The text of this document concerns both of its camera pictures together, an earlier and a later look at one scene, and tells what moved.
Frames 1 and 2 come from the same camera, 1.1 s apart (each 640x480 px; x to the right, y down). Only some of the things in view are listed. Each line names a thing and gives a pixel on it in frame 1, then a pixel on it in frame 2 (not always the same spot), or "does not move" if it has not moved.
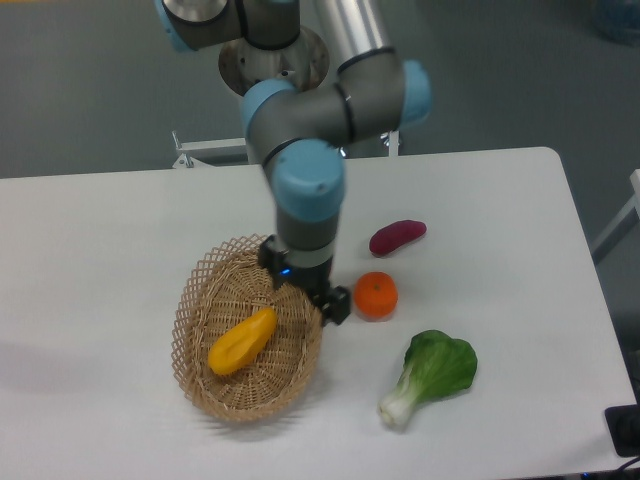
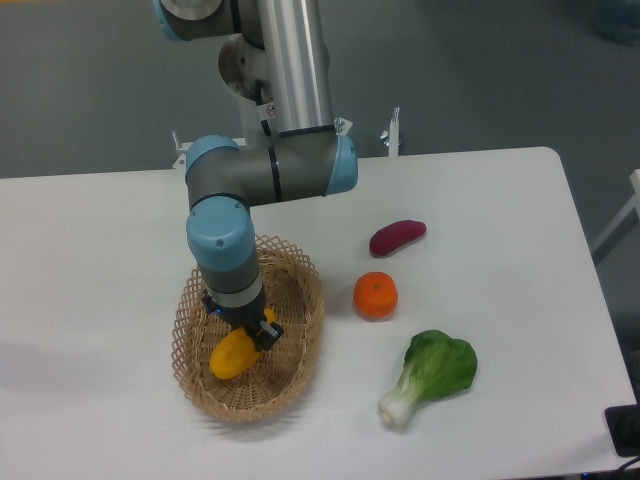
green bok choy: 435,364 does not move
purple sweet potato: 395,235 does not move
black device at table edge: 624,427 does not move
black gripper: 334,303 -> 248,317
